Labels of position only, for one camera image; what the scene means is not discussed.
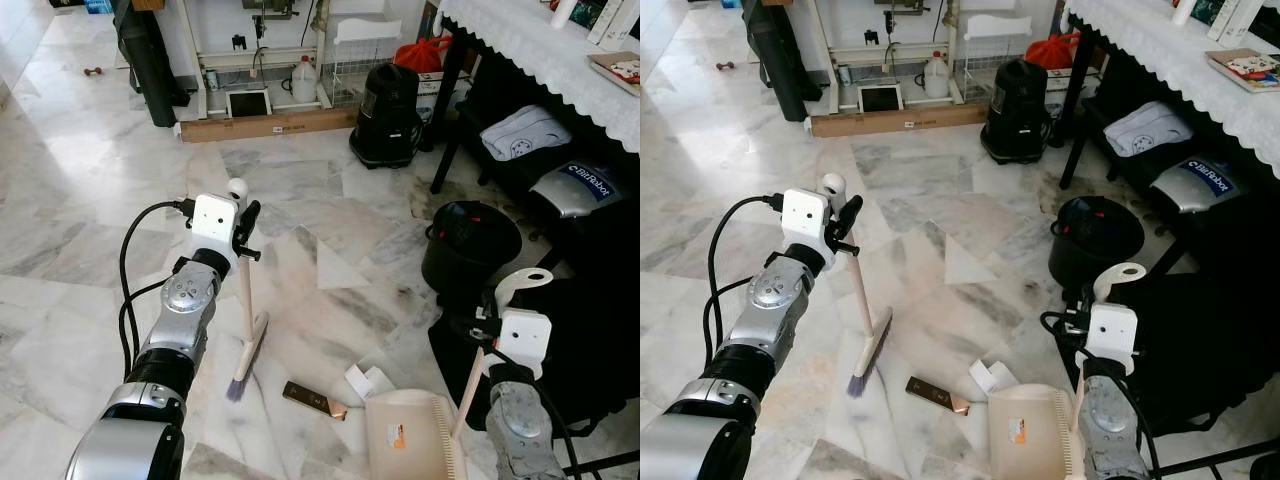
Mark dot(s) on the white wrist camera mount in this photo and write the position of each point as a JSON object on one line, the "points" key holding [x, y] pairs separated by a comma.
{"points": [[805, 222], [1112, 335], [525, 340], [213, 228]]}

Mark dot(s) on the black upright bag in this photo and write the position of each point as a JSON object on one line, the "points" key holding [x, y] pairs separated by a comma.
{"points": [[150, 60], [780, 55]]}

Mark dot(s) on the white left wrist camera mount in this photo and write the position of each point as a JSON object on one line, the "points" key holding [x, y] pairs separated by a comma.
{"points": [[805, 222], [213, 228]]}

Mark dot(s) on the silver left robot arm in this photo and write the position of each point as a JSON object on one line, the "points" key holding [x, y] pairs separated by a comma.
{"points": [[170, 330], [770, 320]]}

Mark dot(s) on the red plastic bag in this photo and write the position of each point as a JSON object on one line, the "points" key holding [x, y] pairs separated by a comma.
{"points": [[1052, 50], [422, 55]]}

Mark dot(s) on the white paper roll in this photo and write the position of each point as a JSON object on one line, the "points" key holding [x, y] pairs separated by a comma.
{"points": [[563, 12], [1184, 10]]}

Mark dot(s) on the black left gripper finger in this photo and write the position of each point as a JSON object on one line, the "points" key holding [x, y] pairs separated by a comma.
{"points": [[850, 215], [249, 220]]}

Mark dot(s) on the long brown cardboard box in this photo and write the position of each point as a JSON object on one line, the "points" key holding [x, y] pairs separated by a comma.
{"points": [[265, 125], [895, 120]]}

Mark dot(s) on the upright white books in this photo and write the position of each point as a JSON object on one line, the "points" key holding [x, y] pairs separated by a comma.
{"points": [[615, 20], [1238, 18]]}

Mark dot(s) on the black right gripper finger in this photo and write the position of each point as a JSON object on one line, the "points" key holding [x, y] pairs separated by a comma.
{"points": [[497, 300], [1087, 297]]}

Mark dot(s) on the white crumpled paper piece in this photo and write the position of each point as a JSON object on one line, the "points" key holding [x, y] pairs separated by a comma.
{"points": [[368, 382], [992, 376]]}

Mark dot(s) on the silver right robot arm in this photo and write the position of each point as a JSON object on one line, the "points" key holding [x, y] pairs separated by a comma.
{"points": [[1105, 425], [520, 430]]}

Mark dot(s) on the white framed tablet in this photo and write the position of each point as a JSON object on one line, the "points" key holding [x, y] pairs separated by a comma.
{"points": [[249, 103], [880, 98]]}

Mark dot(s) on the white lace tablecloth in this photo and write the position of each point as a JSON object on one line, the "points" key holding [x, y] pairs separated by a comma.
{"points": [[1160, 60], [540, 55]]}

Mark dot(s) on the black round lidded appliance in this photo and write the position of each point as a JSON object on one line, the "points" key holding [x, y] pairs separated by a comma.
{"points": [[470, 245], [1095, 240]]}

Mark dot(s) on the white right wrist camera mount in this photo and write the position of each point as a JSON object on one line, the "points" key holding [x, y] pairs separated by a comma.
{"points": [[525, 340], [1112, 335]]}

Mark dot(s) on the white padded pouch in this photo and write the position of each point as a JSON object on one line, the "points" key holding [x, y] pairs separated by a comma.
{"points": [[525, 132], [1150, 128]]}

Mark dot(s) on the flat illustrated book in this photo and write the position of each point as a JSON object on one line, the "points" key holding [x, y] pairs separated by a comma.
{"points": [[618, 70], [1245, 68]]}

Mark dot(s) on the grey case with blue label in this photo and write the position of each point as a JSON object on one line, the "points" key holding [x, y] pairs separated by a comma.
{"points": [[575, 190], [1195, 185]]}

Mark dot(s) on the brown gold packet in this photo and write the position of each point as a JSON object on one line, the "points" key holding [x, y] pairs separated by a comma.
{"points": [[312, 399], [935, 394]]}

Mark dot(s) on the white plastic jug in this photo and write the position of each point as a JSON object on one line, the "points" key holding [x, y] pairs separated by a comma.
{"points": [[936, 78], [304, 82]]}

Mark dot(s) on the white metal rack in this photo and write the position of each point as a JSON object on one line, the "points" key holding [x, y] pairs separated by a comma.
{"points": [[830, 45], [200, 50]]}

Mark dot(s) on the large black cloth cover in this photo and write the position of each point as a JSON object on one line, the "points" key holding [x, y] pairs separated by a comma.
{"points": [[1210, 320], [590, 320]]}

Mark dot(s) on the black canister vacuum cleaner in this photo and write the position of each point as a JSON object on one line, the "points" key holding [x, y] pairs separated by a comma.
{"points": [[1015, 110], [388, 115]]}

